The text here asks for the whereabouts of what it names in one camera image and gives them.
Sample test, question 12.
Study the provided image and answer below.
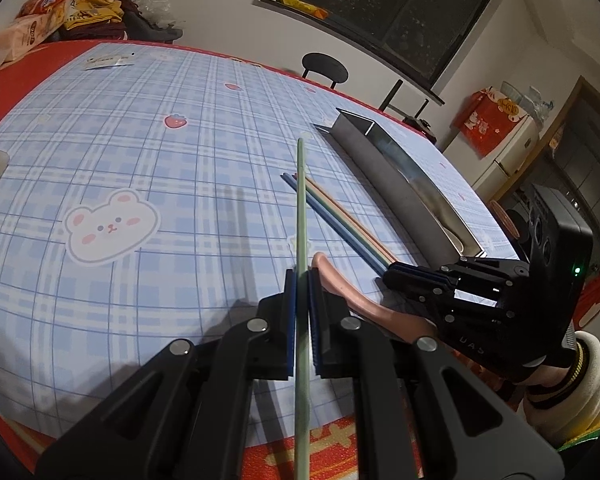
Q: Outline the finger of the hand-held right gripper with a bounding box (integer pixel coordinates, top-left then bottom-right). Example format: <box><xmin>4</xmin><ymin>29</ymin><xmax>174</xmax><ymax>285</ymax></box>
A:
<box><xmin>384</xmin><ymin>257</ymin><xmax>530</xmax><ymax>286</ymax></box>
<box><xmin>384</xmin><ymin>277</ymin><xmax>510</xmax><ymax>321</ymax></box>

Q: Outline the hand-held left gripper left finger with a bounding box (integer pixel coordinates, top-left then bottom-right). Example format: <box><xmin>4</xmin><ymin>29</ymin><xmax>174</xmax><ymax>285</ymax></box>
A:
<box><xmin>35</xmin><ymin>269</ymin><xmax>298</xmax><ymax>480</ymax></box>

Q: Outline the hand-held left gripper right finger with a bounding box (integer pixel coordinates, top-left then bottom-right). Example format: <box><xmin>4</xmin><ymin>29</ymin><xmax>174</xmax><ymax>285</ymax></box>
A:
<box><xmin>307</xmin><ymin>269</ymin><xmax>565</xmax><ymax>480</ymax></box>

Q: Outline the pink spoon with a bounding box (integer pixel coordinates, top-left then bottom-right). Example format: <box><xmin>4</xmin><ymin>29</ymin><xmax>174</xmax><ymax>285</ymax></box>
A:
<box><xmin>310</xmin><ymin>252</ymin><xmax>438</xmax><ymax>343</ymax></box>

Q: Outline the green chopstick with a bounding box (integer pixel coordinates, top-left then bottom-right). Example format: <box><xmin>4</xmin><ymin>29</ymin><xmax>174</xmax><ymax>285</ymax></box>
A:
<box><xmin>294</xmin><ymin>137</ymin><xmax>313</xmax><ymax>480</ymax></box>

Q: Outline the stainless steel utensil tray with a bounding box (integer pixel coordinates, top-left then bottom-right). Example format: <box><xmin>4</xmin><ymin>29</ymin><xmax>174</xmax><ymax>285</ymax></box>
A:
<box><xmin>314</xmin><ymin>107</ymin><xmax>485</xmax><ymax>261</ymax></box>

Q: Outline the person's right forearm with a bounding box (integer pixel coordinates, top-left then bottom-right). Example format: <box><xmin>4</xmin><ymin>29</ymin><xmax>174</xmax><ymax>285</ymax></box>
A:
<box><xmin>522</xmin><ymin>330</ymin><xmax>600</xmax><ymax>453</ymax></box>

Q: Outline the pink round stool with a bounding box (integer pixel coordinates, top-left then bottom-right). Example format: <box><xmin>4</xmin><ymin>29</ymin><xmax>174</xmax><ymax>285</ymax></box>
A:
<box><xmin>490</xmin><ymin>200</ymin><xmax>523</xmax><ymax>241</ymax></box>

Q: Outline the white refrigerator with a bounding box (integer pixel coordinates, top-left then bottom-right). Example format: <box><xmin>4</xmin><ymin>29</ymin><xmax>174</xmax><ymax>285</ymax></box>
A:
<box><xmin>472</xmin><ymin>112</ymin><xmax>540</xmax><ymax>196</ymax></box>

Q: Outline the red printed bag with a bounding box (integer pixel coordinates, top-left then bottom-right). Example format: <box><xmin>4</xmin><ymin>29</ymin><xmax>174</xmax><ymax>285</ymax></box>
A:
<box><xmin>452</xmin><ymin>87</ymin><xmax>530</xmax><ymax>158</ymax></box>

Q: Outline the dark small appliance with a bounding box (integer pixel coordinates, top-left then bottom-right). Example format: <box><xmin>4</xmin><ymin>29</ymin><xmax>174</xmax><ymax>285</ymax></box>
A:
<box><xmin>404</xmin><ymin>116</ymin><xmax>438</xmax><ymax>143</ymax></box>

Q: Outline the clear plastic container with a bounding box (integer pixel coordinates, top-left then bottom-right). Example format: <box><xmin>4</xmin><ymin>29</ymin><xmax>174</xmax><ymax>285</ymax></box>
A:
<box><xmin>500</xmin><ymin>80</ymin><xmax>555</xmax><ymax>123</ymax></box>

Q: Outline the blue plaid tablecloth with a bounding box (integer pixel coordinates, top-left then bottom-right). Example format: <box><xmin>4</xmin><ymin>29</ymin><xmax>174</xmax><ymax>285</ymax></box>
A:
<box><xmin>0</xmin><ymin>42</ymin><xmax>520</xmax><ymax>448</ymax></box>

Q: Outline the black metal stand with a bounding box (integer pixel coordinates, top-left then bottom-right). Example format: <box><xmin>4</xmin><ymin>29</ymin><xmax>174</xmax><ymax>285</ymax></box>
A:
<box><xmin>379</xmin><ymin>80</ymin><xmax>431</xmax><ymax>121</ymax></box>

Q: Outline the black round stool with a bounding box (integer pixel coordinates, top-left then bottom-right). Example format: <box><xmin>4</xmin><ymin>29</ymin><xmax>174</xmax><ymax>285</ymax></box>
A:
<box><xmin>301</xmin><ymin>52</ymin><xmax>351</xmax><ymax>92</ymax></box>

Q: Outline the dark window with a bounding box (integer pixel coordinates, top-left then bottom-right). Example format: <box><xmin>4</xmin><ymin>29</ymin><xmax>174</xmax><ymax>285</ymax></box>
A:
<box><xmin>254</xmin><ymin>0</ymin><xmax>503</xmax><ymax>106</ymax></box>

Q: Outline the yellow snack packet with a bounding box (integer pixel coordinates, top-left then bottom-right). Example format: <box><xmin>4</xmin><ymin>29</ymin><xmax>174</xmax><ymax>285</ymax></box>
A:
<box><xmin>281</xmin><ymin>0</ymin><xmax>329</xmax><ymax>20</ymax></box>

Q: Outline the white paper card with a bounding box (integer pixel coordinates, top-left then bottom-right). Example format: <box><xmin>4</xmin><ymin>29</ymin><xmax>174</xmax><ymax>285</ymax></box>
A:
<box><xmin>84</xmin><ymin>51</ymin><xmax>135</xmax><ymax>70</ymax></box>

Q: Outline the dark clothing pile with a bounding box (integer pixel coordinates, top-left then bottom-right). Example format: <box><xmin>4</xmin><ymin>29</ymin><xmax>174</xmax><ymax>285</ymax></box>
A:
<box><xmin>57</xmin><ymin>0</ymin><xmax>185</xmax><ymax>43</ymax></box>

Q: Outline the clear plastic bag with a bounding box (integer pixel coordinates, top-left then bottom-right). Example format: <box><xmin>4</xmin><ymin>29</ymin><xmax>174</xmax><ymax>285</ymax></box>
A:
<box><xmin>137</xmin><ymin>0</ymin><xmax>173</xmax><ymax>21</ymax></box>

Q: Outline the beige snack packet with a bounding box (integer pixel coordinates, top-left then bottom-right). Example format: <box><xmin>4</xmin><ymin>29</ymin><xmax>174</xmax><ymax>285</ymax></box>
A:
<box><xmin>0</xmin><ymin>10</ymin><xmax>71</xmax><ymax>61</ymax></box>

